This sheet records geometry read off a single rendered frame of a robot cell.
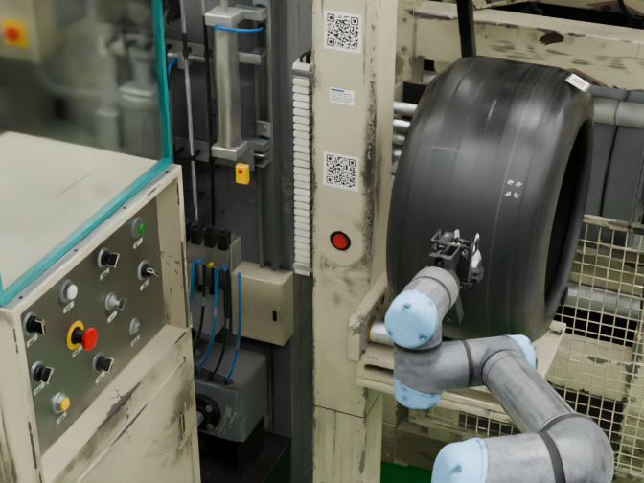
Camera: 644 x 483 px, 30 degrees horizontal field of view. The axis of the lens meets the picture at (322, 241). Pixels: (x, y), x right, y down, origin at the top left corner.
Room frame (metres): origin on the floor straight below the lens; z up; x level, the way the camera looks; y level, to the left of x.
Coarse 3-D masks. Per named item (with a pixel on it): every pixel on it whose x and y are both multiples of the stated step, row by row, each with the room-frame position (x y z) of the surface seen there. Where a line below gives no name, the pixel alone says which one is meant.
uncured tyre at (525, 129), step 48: (432, 96) 2.03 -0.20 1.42; (480, 96) 2.01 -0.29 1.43; (528, 96) 1.99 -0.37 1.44; (576, 96) 2.04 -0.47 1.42; (432, 144) 1.94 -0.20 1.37; (480, 144) 1.91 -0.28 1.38; (528, 144) 1.90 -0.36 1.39; (576, 144) 2.27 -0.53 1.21; (432, 192) 1.88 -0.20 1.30; (480, 192) 1.86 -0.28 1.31; (528, 192) 1.84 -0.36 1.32; (576, 192) 2.21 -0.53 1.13; (480, 240) 1.82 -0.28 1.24; (528, 240) 1.81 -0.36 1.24; (576, 240) 2.16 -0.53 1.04; (480, 288) 1.81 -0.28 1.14; (528, 288) 1.81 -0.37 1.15; (480, 336) 1.86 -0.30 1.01; (528, 336) 1.86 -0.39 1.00
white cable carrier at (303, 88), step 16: (304, 64) 2.16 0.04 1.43; (304, 80) 2.16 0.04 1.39; (304, 96) 2.16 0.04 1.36; (304, 112) 2.16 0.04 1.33; (304, 128) 2.16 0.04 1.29; (304, 144) 2.16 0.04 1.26; (304, 160) 2.17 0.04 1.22; (304, 176) 2.16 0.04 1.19; (304, 192) 2.16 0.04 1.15; (304, 208) 2.16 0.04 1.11; (304, 224) 2.16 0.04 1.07; (304, 240) 2.16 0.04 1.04; (304, 256) 2.17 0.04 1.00; (304, 272) 2.16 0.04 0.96
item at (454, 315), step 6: (456, 300) 1.66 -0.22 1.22; (456, 306) 1.66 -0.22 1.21; (450, 312) 1.67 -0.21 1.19; (456, 312) 1.66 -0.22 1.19; (462, 312) 1.69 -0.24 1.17; (444, 318) 1.68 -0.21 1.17; (450, 318) 1.67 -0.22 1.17; (456, 318) 1.67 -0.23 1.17; (450, 324) 1.68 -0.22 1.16; (456, 324) 1.68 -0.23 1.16
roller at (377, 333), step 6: (372, 324) 2.03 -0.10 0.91; (378, 324) 2.02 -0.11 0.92; (384, 324) 2.02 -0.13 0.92; (372, 330) 2.01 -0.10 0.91; (378, 330) 2.01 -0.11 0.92; (384, 330) 2.01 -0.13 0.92; (372, 336) 2.01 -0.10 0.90; (378, 336) 2.01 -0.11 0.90; (384, 336) 2.00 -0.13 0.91; (378, 342) 2.01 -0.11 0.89; (384, 342) 2.00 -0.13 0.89; (390, 342) 1.99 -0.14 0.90
